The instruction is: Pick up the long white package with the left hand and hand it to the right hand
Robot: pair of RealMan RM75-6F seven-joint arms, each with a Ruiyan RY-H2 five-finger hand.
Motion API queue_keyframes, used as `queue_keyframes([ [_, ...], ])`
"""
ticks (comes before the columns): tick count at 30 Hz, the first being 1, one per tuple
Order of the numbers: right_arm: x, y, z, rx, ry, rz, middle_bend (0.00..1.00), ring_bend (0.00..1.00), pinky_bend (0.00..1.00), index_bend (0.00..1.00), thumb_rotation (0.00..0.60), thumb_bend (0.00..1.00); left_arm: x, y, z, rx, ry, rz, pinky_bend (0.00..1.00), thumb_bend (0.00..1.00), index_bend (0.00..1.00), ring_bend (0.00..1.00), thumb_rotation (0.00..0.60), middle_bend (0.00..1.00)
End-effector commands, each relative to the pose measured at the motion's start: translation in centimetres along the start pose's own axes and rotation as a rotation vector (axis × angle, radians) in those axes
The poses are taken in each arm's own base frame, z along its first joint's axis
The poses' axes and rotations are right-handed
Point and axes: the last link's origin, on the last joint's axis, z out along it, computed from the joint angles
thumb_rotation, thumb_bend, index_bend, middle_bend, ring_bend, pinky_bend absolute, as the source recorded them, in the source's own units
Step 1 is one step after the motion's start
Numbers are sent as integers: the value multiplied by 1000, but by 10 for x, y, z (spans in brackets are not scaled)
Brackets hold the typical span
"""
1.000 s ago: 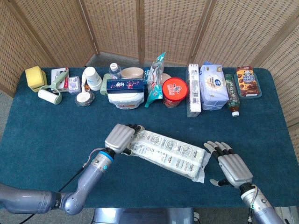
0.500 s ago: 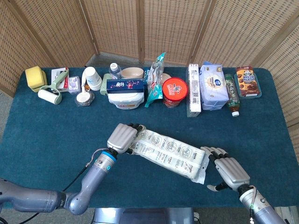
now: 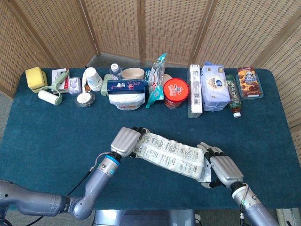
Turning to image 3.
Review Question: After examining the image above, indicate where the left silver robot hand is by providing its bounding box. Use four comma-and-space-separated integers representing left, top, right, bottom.
110, 126, 149, 158

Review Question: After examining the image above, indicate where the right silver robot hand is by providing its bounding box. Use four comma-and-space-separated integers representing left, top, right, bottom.
197, 142, 244, 189

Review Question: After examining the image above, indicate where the white printed plastic package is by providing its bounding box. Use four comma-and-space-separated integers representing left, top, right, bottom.
133, 131, 212, 183

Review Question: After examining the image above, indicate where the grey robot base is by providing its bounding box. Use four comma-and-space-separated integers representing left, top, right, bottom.
93, 209, 197, 226

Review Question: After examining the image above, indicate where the white plastic tub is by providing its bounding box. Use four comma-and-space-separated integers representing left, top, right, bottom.
108, 90, 146, 111

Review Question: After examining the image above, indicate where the blue table cloth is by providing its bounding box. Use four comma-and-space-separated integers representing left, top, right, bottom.
0, 68, 295, 210

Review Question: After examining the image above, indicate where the navy blue long box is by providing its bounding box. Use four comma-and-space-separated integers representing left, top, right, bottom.
107, 79, 147, 95

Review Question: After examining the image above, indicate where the pale green holder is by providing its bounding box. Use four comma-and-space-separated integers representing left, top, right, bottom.
100, 74, 111, 97

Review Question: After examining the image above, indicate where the teal snack bag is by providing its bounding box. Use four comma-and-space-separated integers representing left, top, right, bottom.
144, 52, 167, 109

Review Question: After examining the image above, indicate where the white spoon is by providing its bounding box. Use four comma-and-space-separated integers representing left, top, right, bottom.
78, 73, 89, 104

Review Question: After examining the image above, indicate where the beige bowl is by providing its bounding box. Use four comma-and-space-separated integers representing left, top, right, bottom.
121, 67, 145, 80

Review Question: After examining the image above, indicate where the clear water bottle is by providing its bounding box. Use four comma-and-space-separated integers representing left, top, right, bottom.
109, 63, 123, 81

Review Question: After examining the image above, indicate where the red lidded round container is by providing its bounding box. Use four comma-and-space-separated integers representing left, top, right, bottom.
163, 78, 190, 109

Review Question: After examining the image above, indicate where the small purple box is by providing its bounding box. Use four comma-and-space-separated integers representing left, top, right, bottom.
69, 76, 82, 95

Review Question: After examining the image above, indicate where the beige cup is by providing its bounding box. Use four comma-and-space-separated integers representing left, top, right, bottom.
162, 73, 174, 85

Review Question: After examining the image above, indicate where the green tea bottle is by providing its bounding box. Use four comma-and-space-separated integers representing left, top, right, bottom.
225, 74, 242, 118

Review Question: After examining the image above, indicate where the pale blue tissue pack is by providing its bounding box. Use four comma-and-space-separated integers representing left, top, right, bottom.
201, 62, 231, 112

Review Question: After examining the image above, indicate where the white long carton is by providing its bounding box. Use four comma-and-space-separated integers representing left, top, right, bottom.
187, 64, 203, 119

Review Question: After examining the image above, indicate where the green lint roller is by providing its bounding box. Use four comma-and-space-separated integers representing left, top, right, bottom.
38, 69, 71, 106

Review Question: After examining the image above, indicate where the Hello Panda biscuit box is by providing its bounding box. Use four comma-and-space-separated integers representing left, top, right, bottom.
237, 66, 262, 98

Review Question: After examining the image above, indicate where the red and white box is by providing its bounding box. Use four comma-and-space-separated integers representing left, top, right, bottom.
51, 68, 70, 91

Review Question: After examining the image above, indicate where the yellow sponge block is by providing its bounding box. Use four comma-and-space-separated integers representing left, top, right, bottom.
25, 66, 48, 93

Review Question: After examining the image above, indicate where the woven wooden folding screen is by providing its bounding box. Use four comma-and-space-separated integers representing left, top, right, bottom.
0, 0, 301, 129

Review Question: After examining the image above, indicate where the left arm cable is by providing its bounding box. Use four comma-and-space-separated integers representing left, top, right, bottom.
67, 152, 111, 196

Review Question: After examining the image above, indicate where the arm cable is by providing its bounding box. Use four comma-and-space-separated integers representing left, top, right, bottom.
67, 152, 111, 196
239, 183, 250, 226

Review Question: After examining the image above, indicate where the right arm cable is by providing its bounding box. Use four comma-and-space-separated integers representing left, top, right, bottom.
239, 183, 250, 226

